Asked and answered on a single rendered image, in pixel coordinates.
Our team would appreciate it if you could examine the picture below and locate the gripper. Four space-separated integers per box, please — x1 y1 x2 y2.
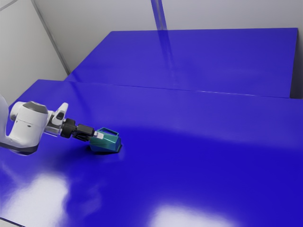
60 118 105 140

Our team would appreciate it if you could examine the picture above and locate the teal faceted mug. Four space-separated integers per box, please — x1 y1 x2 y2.
89 127 123 154

